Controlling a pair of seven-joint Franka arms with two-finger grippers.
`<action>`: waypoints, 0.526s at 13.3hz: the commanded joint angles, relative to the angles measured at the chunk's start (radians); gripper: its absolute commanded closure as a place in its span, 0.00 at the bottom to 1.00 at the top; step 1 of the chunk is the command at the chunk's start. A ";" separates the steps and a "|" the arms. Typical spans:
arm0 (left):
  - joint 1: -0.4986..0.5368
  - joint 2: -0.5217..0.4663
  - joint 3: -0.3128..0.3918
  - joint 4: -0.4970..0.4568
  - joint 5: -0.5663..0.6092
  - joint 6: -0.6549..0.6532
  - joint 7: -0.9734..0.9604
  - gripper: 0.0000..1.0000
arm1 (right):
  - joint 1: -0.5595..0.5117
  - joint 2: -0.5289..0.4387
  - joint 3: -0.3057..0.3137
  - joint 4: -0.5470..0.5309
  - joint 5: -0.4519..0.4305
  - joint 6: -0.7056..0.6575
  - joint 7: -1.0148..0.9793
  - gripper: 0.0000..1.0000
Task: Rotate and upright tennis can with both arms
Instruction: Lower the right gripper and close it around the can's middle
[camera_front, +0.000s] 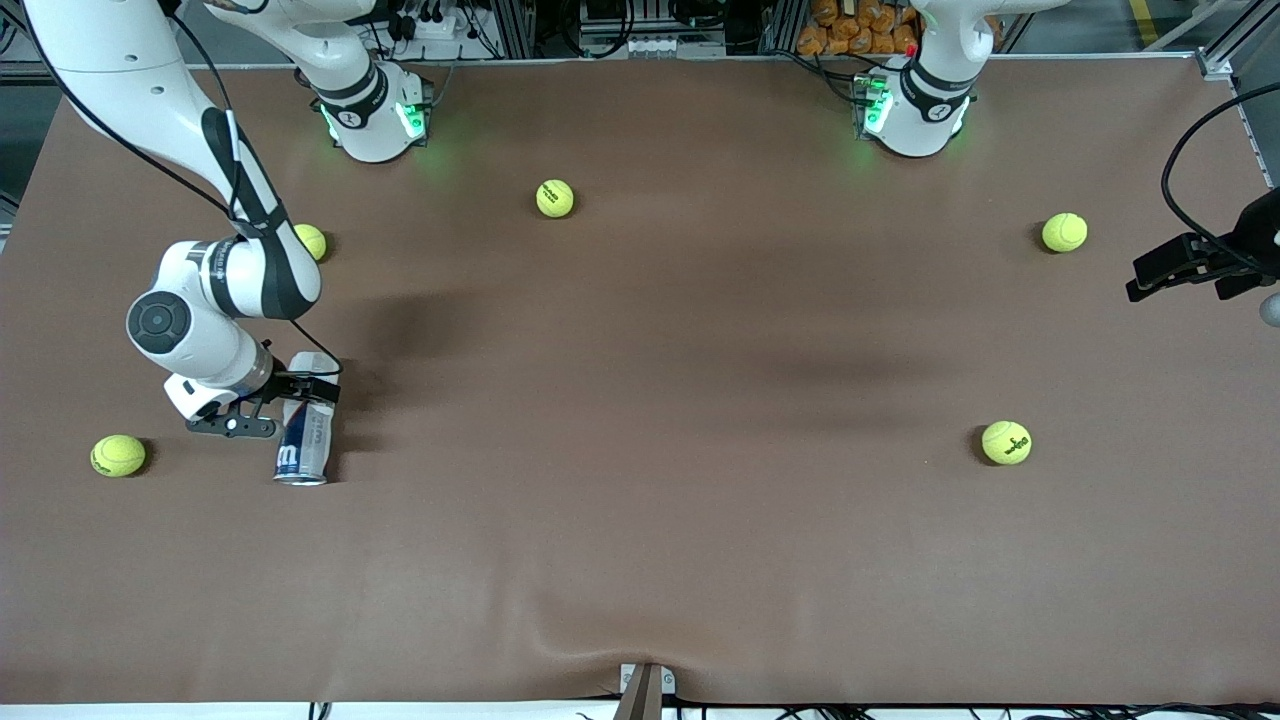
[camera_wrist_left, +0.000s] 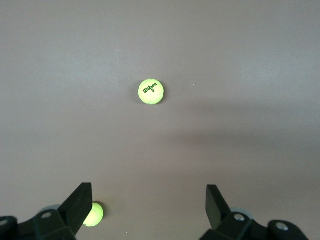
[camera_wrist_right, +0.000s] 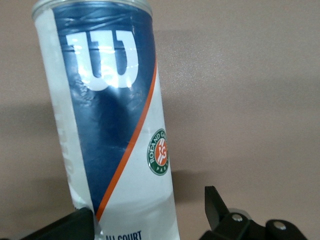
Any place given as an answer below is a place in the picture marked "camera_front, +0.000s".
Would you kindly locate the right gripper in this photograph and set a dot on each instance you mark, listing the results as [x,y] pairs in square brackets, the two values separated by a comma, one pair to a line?
[286,384]

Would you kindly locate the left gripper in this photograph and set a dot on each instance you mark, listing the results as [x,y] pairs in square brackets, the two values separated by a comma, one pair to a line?
[1256,236]

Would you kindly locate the white blue tennis ball can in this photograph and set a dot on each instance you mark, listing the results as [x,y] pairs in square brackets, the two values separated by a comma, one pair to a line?
[303,450]

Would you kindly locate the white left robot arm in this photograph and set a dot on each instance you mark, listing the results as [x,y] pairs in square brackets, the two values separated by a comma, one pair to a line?
[930,110]

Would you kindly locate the yellow-green tennis ball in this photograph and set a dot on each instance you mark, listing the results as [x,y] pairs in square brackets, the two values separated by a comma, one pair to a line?
[312,243]
[555,198]
[118,455]
[1006,442]
[1064,232]

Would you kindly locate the brown table cloth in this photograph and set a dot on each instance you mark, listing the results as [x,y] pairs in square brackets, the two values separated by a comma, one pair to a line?
[650,500]

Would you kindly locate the white socket strip with plugs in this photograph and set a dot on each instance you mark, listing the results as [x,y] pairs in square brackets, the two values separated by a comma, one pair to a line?
[440,28]

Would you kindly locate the pile of orange objects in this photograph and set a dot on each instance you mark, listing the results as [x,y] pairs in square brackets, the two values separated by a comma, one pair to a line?
[850,35]

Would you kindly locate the white power strip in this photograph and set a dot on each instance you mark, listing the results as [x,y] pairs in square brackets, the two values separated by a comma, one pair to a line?
[655,46]

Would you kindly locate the aluminium frame profile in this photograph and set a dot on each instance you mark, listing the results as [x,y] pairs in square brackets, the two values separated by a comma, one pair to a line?
[1215,62]

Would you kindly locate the metal table clamp bracket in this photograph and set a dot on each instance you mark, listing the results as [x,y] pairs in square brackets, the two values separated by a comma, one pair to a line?
[646,690]

